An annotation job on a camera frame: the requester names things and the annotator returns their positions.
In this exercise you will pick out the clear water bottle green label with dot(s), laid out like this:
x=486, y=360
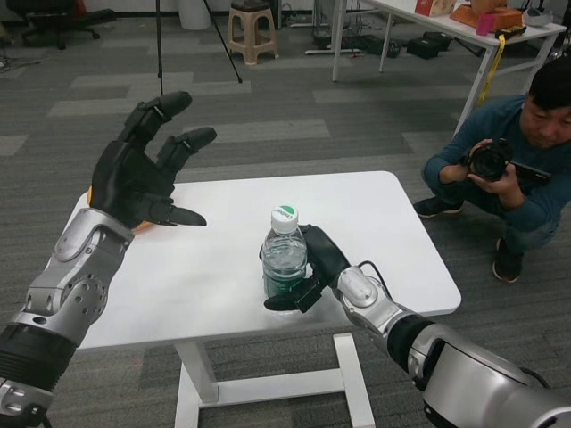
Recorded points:
x=285, y=249

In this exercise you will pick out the orange plate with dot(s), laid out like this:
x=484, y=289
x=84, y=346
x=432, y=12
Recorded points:
x=145, y=227

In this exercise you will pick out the black office chair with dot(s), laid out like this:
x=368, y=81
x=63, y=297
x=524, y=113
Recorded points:
x=58, y=22

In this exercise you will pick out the pink cup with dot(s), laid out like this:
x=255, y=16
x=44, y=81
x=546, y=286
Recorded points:
x=485, y=24

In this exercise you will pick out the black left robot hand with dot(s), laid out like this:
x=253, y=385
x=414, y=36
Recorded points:
x=127, y=178

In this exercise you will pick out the black carrying case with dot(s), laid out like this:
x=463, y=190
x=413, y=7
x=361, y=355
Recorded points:
x=428, y=44

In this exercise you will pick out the red tissue box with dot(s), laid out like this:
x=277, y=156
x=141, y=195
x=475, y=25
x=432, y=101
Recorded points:
x=435, y=6

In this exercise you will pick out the red board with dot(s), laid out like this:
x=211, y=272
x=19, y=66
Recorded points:
x=80, y=8

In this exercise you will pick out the black bag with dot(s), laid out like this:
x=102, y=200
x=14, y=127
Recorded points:
x=374, y=46

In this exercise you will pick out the beige plastic stool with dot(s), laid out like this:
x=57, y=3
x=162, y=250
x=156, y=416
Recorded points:
x=250, y=22

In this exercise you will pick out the white table base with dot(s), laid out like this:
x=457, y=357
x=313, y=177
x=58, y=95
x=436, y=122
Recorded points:
x=192, y=379

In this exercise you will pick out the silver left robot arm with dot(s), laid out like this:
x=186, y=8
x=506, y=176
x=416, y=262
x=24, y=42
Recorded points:
x=76, y=267

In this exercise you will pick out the small white desk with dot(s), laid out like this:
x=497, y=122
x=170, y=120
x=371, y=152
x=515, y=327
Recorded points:
x=328, y=27

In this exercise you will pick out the white rounded device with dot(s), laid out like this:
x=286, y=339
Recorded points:
x=539, y=18

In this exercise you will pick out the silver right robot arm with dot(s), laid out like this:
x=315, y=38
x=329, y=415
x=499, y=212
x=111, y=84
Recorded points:
x=468, y=365

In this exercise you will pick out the person in blue sweater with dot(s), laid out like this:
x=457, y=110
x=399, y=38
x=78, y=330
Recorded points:
x=490, y=120

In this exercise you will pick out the black tripod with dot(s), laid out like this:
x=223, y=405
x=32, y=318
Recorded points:
x=159, y=44

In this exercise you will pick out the black photo camera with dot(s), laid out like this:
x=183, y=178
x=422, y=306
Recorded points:
x=488, y=162

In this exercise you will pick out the long white table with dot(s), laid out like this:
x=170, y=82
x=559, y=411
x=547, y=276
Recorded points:
x=535, y=32

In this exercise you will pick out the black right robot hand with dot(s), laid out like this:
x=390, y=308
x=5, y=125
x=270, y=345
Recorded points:
x=325, y=256

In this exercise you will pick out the orange tray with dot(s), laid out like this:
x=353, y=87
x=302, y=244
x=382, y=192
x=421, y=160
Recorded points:
x=504, y=15

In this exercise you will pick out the yellow tape measure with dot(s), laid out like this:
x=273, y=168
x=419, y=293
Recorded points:
x=513, y=31

